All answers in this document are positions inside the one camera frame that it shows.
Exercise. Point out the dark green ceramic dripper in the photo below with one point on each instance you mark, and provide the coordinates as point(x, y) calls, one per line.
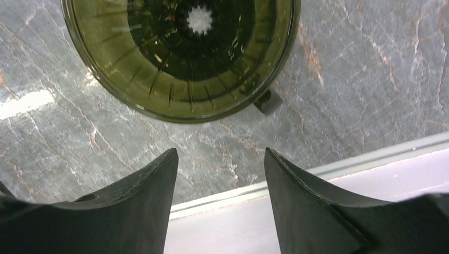
point(185, 61)

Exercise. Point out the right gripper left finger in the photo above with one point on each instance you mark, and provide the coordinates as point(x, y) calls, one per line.
point(128, 216)

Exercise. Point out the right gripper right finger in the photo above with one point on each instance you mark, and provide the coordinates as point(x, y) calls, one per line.
point(314, 216)

